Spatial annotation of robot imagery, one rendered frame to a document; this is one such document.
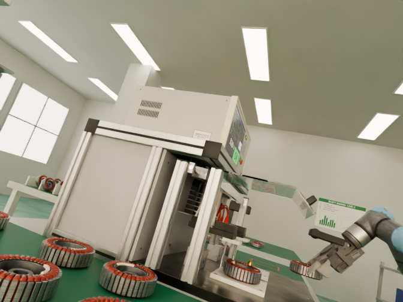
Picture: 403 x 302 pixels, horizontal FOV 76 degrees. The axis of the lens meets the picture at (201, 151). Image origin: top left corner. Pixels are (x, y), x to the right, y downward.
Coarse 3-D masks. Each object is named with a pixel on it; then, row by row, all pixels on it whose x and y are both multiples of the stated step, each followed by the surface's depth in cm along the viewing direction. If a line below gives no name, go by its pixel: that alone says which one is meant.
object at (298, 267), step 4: (292, 260) 95; (292, 264) 92; (296, 264) 91; (300, 264) 90; (304, 264) 90; (308, 264) 97; (292, 268) 92; (296, 268) 90; (300, 268) 90; (304, 268) 89; (296, 272) 90; (300, 272) 89; (304, 272) 88; (312, 272) 88; (316, 272) 88; (308, 276) 88; (312, 276) 87; (316, 276) 88; (320, 276) 88
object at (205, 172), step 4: (196, 168) 78; (200, 168) 78; (204, 168) 77; (204, 172) 77; (208, 172) 78; (192, 176) 78; (196, 176) 77; (200, 176) 77; (204, 176) 77; (208, 176) 78; (200, 180) 82; (204, 180) 79
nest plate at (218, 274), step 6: (216, 270) 77; (210, 276) 72; (216, 276) 71; (222, 276) 72; (228, 276) 74; (228, 282) 70; (234, 282) 70; (240, 282) 71; (264, 282) 80; (240, 288) 69; (246, 288) 68; (252, 288) 68; (258, 288) 70; (264, 288) 72; (258, 294) 67
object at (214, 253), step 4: (208, 244) 101; (212, 244) 101; (208, 248) 101; (212, 248) 101; (216, 248) 100; (220, 248) 101; (212, 252) 100; (216, 252) 100; (220, 252) 103; (208, 256) 100; (212, 256) 100; (216, 256) 99; (220, 256) 105; (216, 260) 99
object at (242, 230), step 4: (232, 224) 102; (240, 228) 100; (244, 228) 100; (240, 232) 100; (244, 232) 101; (216, 236) 102; (220, 236) 107; (240, 236) 99; (244, 236) 103; (216, 240) 102; (244, 240) 99; (248, 240) 99; (216, 244) 104
